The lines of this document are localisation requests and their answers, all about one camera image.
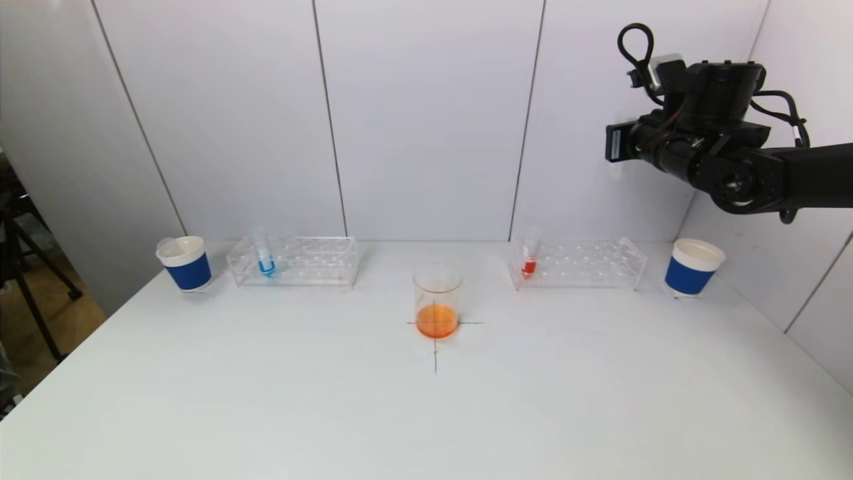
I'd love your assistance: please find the clear glass beaker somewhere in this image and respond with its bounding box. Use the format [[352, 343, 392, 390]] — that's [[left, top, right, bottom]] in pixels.
[[413, 265, 462, 339]]

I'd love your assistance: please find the test tube with red liquid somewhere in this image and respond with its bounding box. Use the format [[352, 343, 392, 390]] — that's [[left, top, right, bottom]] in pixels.
[[520, 229, 544, 280]]

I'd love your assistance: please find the clear acrylic test tube rack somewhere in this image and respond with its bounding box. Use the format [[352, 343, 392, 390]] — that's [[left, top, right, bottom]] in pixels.
[[506, 237, 647, 292], [228, 237, 361, 289]]

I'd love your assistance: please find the test tube with blue liquid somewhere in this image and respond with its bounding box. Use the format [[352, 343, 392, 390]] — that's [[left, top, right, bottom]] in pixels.
[[252, 228, 277, 279]]

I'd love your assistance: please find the blue white paper cup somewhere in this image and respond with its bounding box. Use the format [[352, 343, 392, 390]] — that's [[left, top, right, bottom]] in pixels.
[[664, 239, 726, 299], [156, 236, 213, 294]]

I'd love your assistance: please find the black tripod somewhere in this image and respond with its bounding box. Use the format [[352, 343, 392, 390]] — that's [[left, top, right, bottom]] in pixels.
[[0, 193, 85, 364]]

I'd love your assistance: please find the grey plastic bag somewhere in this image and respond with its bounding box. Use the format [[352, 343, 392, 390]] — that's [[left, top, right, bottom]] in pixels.
[[0, 372, 21, 417]]

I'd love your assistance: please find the black looped right arm cable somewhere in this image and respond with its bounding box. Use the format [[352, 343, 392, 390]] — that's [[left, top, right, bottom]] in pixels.
[[617, 23, 657, 91]]

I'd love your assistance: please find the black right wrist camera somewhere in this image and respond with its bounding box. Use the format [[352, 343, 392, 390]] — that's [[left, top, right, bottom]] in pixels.
[[648, 55, 688, 95]]

